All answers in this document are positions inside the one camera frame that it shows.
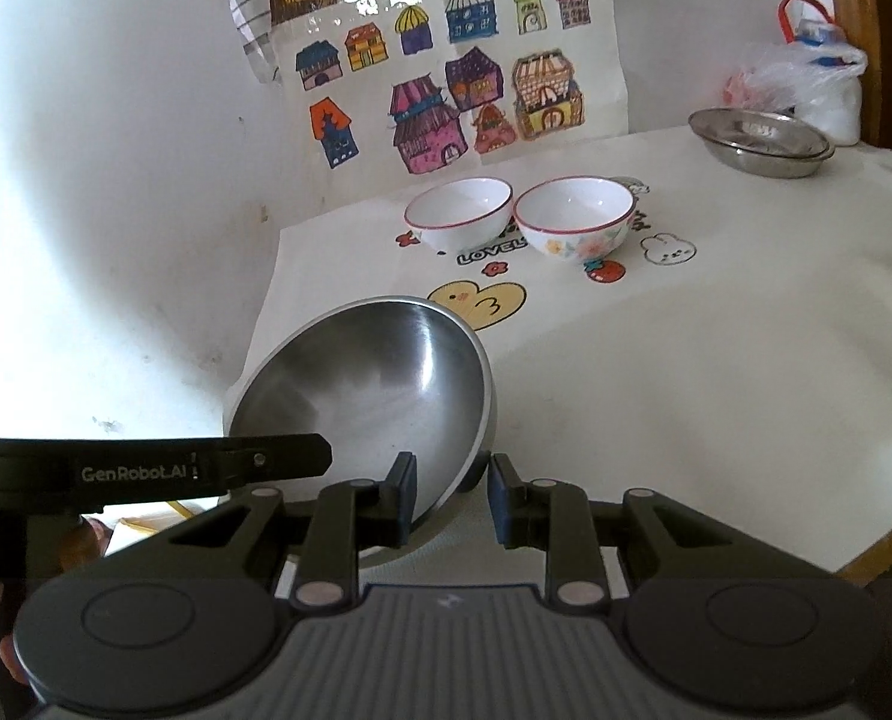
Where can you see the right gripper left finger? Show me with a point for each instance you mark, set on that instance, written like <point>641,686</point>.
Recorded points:
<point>351,517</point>

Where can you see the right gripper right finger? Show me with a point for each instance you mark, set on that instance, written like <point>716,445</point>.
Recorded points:
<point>555,518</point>

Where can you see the deep steel bowl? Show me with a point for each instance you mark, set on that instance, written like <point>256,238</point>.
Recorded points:
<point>376,378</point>

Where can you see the floral white ceramic bowl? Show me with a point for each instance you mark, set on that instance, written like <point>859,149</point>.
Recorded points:
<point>575,219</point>

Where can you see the steel plate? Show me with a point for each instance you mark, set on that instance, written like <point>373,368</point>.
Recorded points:
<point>766,132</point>
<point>717,148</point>
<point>771,166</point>

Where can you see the white printed table cloth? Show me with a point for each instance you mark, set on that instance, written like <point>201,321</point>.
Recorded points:
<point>736,354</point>

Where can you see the colourful houses drawing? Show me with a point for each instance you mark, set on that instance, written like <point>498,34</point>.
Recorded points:
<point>380,94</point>

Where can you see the clear plastic bag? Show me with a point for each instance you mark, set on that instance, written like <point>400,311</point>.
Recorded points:
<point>761,79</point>

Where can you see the brown wooden door frame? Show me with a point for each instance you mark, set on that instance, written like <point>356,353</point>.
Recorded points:
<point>859,20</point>

